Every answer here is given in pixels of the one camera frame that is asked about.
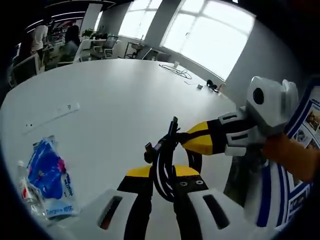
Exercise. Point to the green potted plant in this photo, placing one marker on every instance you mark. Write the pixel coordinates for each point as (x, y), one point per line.
(88, 32)

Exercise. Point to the blue plastic tissue packet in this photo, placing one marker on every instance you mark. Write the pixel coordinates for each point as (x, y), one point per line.
(50, 175)

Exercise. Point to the white frame chair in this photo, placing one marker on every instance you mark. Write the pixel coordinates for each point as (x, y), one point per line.
(25, 67)

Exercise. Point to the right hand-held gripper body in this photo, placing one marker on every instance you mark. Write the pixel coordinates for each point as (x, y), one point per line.
(272, 107)

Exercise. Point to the black headphones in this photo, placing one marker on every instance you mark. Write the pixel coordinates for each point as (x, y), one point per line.
(212, 86)

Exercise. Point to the small white cup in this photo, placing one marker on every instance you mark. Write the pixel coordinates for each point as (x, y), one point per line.
(176, 64)

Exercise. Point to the large bright window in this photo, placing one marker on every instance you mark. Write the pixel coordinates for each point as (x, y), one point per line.
(207, 37)

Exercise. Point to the grey mesh office chair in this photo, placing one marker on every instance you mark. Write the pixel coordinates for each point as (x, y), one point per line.
(111, 45)

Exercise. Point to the person's right hand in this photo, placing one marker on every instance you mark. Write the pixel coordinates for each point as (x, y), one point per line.
(285, 152)

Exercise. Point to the narrow bright window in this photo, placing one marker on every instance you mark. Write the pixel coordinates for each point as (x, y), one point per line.
(137, 20)

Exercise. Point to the metal frame desk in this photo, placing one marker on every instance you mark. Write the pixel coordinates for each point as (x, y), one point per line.
(135, 48)

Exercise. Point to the white table socket panel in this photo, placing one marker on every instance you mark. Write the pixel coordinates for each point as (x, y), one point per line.
(67, 108)

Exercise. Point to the plastic bottle red label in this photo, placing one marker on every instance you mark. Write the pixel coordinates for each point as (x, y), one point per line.
(27, 192)

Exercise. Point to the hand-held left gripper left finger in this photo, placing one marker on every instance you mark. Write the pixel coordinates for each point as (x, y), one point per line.
(140, 200)

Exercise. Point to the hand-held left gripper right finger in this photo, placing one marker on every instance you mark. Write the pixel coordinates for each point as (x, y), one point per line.
(190, 207)

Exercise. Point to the small grey box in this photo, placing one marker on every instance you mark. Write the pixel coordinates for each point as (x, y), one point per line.
(199, 87)

